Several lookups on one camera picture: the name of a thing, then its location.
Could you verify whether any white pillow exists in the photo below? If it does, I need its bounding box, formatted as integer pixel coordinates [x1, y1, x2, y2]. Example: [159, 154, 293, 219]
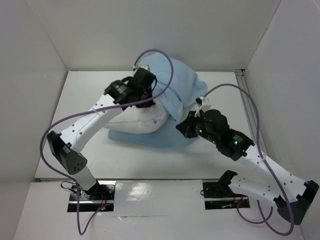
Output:
[104, 99, 169, 134]

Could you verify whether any blue green pillowcase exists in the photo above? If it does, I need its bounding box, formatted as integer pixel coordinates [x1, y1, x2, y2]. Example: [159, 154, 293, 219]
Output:
[108, 52, 208, 148]

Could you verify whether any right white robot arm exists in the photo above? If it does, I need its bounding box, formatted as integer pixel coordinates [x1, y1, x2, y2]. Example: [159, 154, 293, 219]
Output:
[175, 109, 319, 226]

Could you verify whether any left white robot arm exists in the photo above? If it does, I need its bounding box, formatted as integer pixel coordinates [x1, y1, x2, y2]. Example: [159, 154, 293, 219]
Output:
[47, 65, 157, 200]

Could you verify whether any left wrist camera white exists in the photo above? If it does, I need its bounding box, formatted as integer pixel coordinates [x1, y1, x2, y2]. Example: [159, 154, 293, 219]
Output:
[132, 64, 150, 72]

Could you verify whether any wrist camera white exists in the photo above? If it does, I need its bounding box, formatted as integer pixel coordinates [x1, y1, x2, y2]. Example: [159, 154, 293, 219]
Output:
[194, 96, 212, 117]
[132, 64, 150, 72]

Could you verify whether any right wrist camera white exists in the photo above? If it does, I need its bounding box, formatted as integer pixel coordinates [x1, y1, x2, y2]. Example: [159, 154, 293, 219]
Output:
[194, 96, 212, 117]

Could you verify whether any aluminium rail frame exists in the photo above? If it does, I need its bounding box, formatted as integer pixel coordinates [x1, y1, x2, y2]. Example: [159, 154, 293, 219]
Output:
[235, 69, 257, 140]

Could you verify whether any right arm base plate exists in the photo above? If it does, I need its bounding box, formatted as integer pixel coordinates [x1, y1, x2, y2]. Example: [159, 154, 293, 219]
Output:
[200, 180, 251, 210]

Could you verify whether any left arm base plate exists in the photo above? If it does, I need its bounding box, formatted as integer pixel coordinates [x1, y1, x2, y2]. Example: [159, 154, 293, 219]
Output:
[67, 180, 117, 213]

